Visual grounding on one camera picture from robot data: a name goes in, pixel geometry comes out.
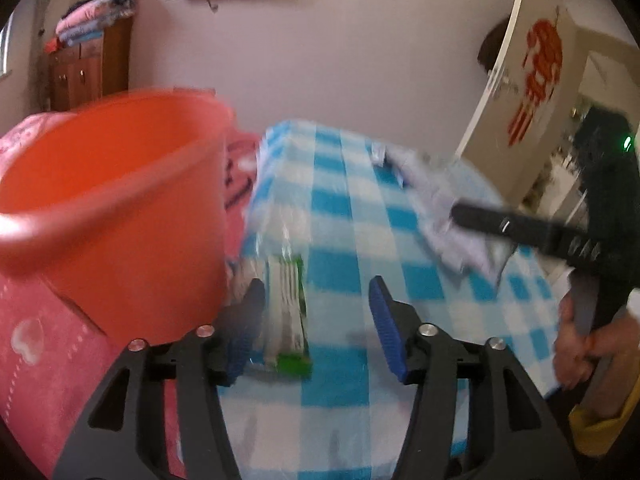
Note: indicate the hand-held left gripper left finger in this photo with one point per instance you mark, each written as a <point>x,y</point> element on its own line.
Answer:
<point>240,340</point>

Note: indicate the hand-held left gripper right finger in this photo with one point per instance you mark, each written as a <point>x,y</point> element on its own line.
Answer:
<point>387,330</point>

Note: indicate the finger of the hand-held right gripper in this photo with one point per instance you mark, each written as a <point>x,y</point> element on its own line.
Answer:
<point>500,222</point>

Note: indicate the green white packet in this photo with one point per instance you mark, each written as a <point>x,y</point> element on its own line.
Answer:
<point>287,310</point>

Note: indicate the grey packet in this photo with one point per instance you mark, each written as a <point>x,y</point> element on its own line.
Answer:
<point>440,195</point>

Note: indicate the orange plastic bucket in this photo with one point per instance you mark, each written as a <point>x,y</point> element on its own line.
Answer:
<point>100,185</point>

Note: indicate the person's right hand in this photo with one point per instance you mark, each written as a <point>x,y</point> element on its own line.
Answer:
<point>570,352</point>

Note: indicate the blue white checkered tablecloth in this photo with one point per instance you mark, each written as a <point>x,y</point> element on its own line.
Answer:
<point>350,240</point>

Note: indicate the cream door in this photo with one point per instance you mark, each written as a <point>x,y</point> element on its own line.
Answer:
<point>500,125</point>

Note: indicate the red door decoration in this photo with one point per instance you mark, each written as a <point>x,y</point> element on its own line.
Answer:
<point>540,70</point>

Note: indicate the dark object behind door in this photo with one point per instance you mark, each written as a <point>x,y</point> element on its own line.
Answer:
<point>492,45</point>

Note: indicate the pink printed blanket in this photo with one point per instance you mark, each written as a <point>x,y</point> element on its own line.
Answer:
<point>45,385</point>

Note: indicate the yellow clothing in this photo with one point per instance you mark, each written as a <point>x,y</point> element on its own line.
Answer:
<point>600,425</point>

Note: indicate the brown wooden cabinet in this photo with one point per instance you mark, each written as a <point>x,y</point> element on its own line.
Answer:
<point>90,70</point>

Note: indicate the folded blankets pile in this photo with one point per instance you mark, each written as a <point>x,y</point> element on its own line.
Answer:
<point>95,15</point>

